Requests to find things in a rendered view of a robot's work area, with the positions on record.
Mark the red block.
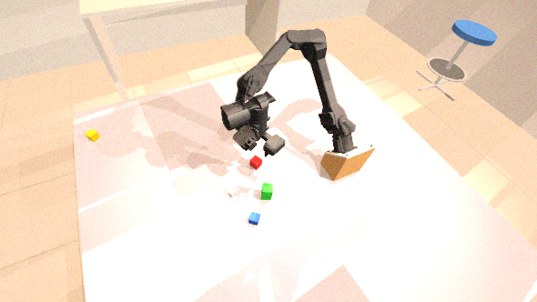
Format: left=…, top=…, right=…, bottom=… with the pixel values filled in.
left=249, top=155, right=262, bottom=170

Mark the light blue block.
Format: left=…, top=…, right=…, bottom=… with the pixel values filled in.
left=248, top=211, right=260, bottom=226

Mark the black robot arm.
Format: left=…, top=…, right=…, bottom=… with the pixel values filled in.
left=220, top=28, right=358, bottom=154

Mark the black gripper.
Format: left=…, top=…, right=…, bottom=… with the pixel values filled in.
left=248, top=116, right=286, bottom=157

